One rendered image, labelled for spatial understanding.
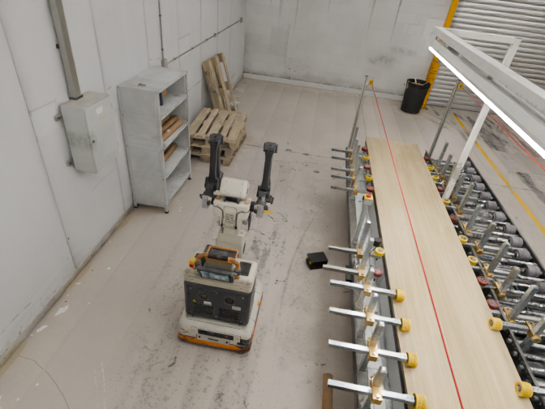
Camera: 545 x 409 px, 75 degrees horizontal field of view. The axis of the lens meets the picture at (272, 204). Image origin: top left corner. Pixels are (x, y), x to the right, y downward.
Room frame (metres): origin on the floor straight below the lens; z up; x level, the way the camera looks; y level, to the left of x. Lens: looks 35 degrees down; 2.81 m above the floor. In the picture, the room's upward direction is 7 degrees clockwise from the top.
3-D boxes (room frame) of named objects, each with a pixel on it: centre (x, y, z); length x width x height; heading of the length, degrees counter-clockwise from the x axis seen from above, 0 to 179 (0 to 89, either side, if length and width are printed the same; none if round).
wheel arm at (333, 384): (1.05, -0.66, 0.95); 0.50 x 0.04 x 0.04; 85
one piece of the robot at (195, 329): (1.78, 0.33, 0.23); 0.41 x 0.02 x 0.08; 85
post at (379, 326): (1.34, -0.70, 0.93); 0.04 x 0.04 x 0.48; 85
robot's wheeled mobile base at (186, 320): (2.10, 0.33, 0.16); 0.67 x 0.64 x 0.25; 175
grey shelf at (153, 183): (4.03, 1.49, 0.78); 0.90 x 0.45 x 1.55; 175
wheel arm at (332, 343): (1.30, -0.68, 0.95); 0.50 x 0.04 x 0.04; 85
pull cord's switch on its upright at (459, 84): (4.55, -2.08, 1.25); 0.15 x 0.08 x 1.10; 175
